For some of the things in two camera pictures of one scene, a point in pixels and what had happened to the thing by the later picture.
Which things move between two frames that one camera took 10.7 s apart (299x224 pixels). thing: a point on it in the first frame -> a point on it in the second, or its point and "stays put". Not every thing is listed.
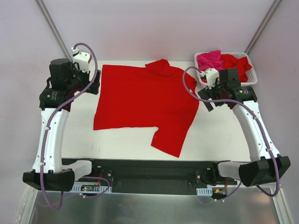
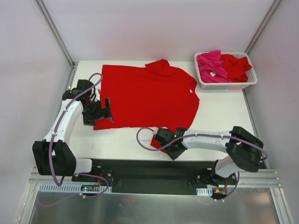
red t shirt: x=155 y=95 stays put
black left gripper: x=94 y=81 -> x=103 y=112
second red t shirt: x=241 y=64 stays put
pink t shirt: x=212 y=59 stays put
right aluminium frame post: x=262 y=26 stays put
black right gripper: x=208 y=97 -> x=174 y=151
